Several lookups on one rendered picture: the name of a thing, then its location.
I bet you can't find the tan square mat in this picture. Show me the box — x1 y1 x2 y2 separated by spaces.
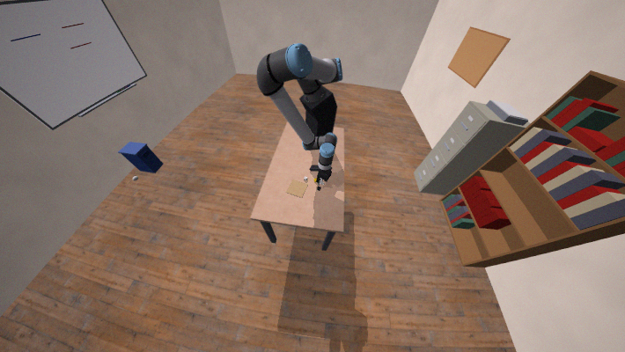
286 180 308 198

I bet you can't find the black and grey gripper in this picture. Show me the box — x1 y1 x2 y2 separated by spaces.
317 167 332 186

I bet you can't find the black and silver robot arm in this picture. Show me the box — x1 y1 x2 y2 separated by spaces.
256 43 342 172

